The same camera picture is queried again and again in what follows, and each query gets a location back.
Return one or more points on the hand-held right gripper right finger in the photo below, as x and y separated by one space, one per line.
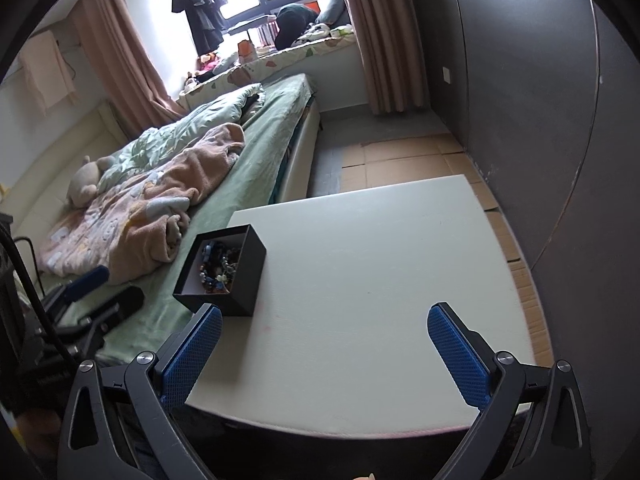
457 355

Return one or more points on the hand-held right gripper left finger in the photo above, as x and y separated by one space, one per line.
192 355

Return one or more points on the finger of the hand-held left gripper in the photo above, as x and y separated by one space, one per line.
87 280
122 305

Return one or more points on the black jewelry box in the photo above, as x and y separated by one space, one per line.
247 275

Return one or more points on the beige plush toy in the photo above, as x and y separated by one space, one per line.
85 182

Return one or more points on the pink fleece blanket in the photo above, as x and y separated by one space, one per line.
150 200

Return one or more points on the cream padded headboard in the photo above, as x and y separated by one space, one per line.
50 170

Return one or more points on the green quilt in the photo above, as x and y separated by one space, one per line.
165 145

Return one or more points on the hanging pink towel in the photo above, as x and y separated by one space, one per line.
47 72

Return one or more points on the pink curtain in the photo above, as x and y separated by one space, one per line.
385 35
120 55

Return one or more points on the bed with green sheet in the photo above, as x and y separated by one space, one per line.
270 125

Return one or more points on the orange and white box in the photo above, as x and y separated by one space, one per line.
246 50

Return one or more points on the printed window seat cushion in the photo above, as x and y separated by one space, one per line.
280 62

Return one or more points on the hanging dark clothes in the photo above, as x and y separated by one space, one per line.
197 5

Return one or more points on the dark bag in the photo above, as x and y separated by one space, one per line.
295 22

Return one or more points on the grey pillow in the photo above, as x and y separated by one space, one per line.
336 7

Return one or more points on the white wall socket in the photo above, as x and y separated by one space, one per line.
447 74

